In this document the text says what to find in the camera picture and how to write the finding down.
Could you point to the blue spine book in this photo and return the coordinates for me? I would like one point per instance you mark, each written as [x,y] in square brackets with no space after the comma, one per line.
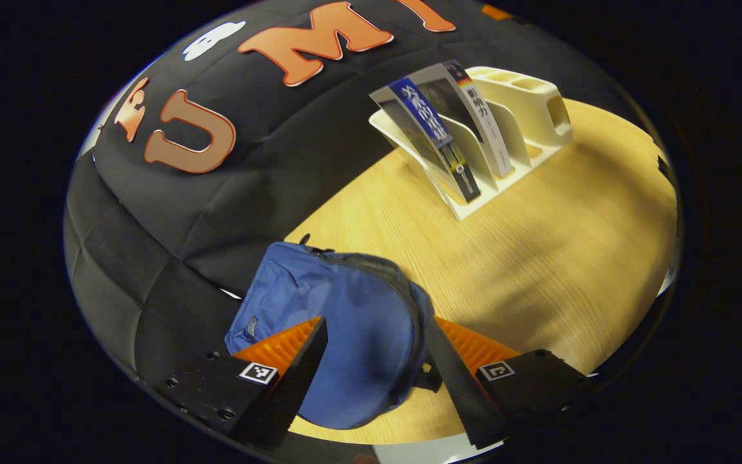
[429,125]

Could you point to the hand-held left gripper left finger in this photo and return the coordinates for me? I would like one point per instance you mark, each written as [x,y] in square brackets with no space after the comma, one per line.
[306,367]

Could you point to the white bookshelf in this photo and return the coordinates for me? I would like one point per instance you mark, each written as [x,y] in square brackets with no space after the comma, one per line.
[538,109]

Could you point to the white spine book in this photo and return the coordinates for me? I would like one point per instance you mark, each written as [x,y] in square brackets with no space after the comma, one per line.
[484,122]

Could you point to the black backdrop cloth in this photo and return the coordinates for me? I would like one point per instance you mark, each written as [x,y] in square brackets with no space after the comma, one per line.
[184,212]

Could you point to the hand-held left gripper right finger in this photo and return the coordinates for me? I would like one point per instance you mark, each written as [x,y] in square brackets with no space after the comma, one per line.
[458,386]

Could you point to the blue schoolbag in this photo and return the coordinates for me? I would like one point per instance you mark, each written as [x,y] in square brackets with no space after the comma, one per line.
[345,322]

